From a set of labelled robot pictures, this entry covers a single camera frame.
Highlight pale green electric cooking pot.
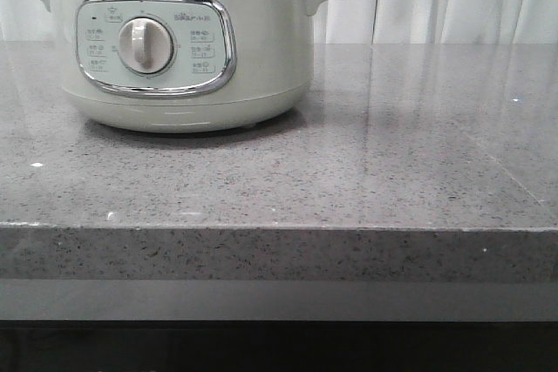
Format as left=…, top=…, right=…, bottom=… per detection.
left=40, top=0, right=329, bottom=133

